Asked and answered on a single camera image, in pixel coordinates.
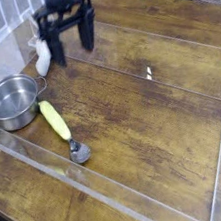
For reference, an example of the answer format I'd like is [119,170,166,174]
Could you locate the green handled metal spoon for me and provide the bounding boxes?
[39,101,91,164]

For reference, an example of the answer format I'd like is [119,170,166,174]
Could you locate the clear acrylic enclosure wall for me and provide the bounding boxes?
[0,0,221,221]

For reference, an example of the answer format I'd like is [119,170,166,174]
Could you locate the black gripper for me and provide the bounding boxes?
[33,0,95,67]

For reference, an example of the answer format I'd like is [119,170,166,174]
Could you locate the small steel pot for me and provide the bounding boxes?
[0,74,48,132]

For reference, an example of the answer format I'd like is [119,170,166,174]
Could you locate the white toy mushroom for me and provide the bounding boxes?
[35,40,51,77]

